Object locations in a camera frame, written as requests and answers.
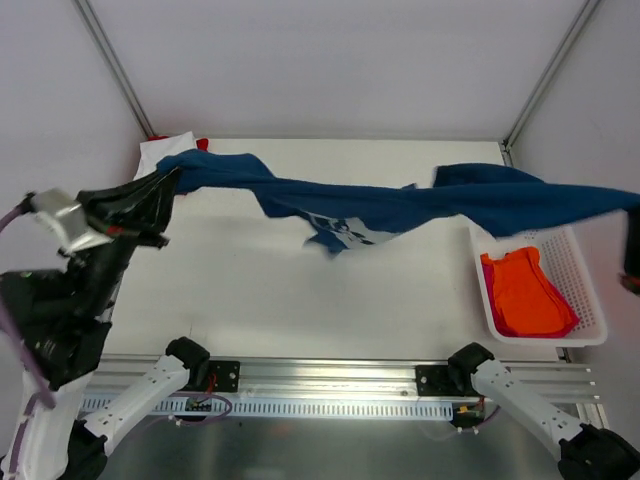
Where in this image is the blue printed t shirt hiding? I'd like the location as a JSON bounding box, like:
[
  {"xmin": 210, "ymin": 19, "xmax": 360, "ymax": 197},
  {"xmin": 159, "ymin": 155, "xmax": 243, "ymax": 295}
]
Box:
[{"xmin": 156, "ymin": 149, "xmax": 639, "ymax": 255}]

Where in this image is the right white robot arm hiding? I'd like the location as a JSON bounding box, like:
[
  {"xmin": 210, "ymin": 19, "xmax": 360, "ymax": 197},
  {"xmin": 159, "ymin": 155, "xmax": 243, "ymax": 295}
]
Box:
[{"xmin": 447, "ymin": 227, "xmax": 639, "ymax": 479}]

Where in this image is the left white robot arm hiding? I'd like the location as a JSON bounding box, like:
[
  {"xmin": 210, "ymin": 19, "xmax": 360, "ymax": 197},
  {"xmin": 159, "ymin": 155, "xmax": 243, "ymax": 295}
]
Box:
[{"xmin": 1, "ymin": 168, "xmax": 210, "ymax": 479}]

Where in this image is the folded white t shirt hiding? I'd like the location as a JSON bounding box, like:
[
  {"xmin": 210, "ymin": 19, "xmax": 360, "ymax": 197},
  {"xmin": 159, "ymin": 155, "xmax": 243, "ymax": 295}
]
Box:
[{"xmin": 133, "ymin": 132, "xmax": 197, "ymax": 180}]

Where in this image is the white plastic basket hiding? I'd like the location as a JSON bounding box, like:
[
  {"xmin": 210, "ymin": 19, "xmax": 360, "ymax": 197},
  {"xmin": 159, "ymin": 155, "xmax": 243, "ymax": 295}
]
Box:
[{"xmin": 467, "ymin": 221, "xmax": 608, "ymax": 348}]

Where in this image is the folded red t shirt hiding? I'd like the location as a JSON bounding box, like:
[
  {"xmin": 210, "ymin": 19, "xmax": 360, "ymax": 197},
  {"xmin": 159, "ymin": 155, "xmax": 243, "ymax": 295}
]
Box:
[{"xmin": 148, "ymin": 135, "xmax": 209, "ymax": 151}]

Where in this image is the orange t shirt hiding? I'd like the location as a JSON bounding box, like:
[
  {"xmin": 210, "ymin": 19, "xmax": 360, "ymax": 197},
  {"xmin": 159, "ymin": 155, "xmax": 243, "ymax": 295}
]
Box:
[{"xmin": 479, "ymin": 245, "xmax": 576, "ymax": 335}]

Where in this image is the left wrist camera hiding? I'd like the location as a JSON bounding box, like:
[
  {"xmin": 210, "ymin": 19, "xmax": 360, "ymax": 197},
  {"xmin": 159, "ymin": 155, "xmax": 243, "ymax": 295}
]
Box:
[{"xmin": 28, "ymin": 188, "xmax": 112, "ymax": 254}]

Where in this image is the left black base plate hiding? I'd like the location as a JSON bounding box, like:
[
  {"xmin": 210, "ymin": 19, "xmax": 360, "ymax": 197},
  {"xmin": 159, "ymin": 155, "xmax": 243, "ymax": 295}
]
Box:
[{"xmin": 199, "ymin": 360, "xmax": 241, "ymax": 393}]

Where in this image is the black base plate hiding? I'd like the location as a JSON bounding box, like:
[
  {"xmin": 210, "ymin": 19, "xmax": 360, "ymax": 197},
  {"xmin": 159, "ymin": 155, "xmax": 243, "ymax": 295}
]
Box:
[
  {"xmin": 199, "ymin": 360, "xmax": 241, "ymax": 393},
  {"xmin": 414, "ymin": 364, "xmax": 464, "ymax": 397}
]

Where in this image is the right aluminium frame post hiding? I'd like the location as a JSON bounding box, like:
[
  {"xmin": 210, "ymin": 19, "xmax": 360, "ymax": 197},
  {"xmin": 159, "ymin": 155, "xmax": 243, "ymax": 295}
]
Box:
[{"xmin": 500, "ymin": 0, "xmax": 601, "ymax": 157}]

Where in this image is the aluminium frame post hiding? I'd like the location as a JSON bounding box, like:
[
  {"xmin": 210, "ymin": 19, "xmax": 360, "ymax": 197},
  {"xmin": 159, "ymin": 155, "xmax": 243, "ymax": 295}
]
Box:
[
  {"xmin": 500, "ymin": 0, "xmax": 601, "ymax": 157},
  {"xmin": 71, "ymin": 0, "xmax": 156, "ymax": 138}
]

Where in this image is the white slotted cable duct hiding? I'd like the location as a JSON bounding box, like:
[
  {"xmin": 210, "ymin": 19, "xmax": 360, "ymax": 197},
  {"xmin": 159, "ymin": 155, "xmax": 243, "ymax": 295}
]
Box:
[{"xmin": 79, "ymin": 396, "xmax": 454, "ymax": 422}]

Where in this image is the aluminium mounting rail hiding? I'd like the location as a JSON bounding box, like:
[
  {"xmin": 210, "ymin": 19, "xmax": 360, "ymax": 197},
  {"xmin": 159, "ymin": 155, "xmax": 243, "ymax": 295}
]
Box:
[{"xmin": 94, "ymin": 353, "xmax": 599, "ymax": 403}]

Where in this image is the left aluminium frame post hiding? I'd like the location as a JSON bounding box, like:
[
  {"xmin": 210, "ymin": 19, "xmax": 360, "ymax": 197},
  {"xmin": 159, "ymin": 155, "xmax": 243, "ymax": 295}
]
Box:
[{"xmin": 71, "ymin": 0, "xmax": 156, "ymax": 138}]

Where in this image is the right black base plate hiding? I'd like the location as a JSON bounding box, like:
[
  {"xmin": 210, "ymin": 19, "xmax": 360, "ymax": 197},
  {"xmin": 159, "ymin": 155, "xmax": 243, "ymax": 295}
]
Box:
[{"xmin": 414, "ymin": 364, "xmax": 464, "ymax": 397}]

